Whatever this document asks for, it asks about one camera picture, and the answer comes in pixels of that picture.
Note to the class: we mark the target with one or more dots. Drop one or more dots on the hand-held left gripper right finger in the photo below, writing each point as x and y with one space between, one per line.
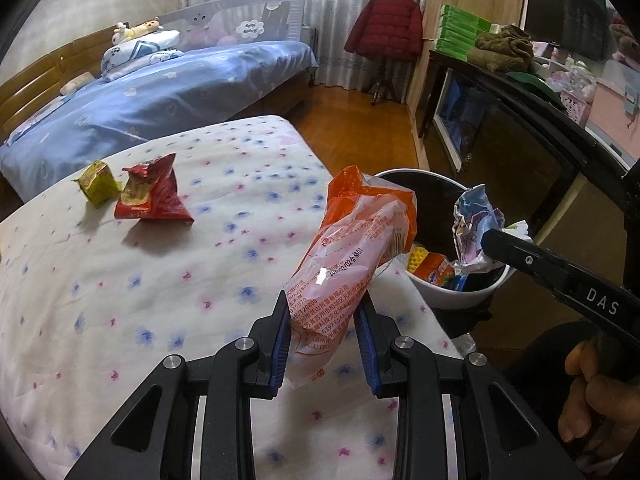
367 345

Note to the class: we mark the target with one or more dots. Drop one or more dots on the silver wrapper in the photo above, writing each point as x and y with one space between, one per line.
472 220

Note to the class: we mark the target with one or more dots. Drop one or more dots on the brown fluffy cloth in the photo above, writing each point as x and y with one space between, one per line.
502 50

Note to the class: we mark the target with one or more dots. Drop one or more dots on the blue and white patterned pillow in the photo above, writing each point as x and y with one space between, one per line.
135 52

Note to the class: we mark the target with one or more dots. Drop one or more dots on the stack of green boxes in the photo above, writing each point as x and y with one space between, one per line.
457 30

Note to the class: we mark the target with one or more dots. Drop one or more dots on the white bin with black liner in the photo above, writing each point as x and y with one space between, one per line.
445 297

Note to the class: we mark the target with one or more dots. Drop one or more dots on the dark wooden coat rack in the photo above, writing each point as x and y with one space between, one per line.
382 80

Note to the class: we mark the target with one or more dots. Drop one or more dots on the yellow foam fruit net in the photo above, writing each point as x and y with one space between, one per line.
417 260

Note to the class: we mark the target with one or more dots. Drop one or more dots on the grey curtain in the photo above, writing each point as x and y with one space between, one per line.
330 10

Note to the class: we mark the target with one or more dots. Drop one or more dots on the floral white blanket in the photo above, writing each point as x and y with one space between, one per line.
125 285

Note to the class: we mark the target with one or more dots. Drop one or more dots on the small white pillow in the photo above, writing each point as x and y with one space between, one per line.
77 84

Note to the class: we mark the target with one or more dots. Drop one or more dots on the pink perforated box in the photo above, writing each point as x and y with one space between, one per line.
575 105

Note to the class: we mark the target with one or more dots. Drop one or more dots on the yellow snack packet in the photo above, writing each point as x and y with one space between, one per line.
100 182

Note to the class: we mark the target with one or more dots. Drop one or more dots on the orange snack packet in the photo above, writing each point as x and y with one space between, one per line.
435 267

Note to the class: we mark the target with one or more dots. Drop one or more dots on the black television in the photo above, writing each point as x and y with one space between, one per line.
565 15

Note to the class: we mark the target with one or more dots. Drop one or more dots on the blue bedsheet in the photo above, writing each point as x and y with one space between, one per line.
175 95

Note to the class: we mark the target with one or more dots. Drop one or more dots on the person's right hand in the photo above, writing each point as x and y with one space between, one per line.
605 400

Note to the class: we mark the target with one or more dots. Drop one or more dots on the person's dark clothing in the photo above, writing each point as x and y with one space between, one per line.
535 385

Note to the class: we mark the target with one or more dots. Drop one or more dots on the red puffer jacket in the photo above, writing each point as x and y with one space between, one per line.
385 25

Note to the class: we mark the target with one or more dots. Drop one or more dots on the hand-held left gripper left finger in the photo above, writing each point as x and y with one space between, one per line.
277 347

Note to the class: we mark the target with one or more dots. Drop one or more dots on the grey bed guard rail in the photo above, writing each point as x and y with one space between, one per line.
250 15

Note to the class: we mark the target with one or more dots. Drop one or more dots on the yellow plush toy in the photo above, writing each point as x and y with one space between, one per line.
142 29

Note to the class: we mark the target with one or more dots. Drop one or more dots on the red snack packet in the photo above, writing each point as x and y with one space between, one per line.
155 195

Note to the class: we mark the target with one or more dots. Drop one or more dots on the dark glass-front cabinet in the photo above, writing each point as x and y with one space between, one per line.
515 160

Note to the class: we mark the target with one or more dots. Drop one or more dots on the pink and white toy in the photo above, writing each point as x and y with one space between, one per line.
570 80

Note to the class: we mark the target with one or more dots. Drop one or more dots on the bed with blue duvet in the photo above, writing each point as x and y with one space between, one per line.
35 85

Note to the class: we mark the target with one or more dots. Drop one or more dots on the pink storage box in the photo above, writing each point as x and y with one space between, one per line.
612 110

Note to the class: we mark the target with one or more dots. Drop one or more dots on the brown plush toy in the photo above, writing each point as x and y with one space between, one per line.
627 40

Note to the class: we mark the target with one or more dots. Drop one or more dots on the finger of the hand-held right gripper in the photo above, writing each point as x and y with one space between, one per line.
525 255

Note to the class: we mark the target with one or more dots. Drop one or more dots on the orange and white plastic packet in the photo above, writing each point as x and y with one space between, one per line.
345 260

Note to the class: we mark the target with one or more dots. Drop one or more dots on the pink plush toy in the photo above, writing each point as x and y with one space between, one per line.
225 37

